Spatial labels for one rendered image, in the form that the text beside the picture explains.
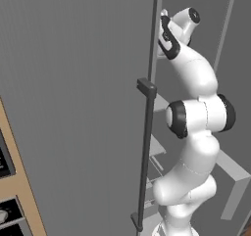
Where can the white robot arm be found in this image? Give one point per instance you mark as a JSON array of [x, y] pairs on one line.
[[196, 116]]

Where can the grey freezer door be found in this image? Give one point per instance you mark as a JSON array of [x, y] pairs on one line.
[[81, 93]]

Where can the light grey fridge shelf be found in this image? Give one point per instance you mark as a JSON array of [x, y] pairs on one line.
[[160, 104], [156, 147]]

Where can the tan oven cabinet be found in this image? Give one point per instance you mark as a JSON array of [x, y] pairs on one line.
[[24, 187]]

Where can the black microwave oven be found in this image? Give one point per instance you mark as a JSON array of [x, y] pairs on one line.
[[5, 158]]

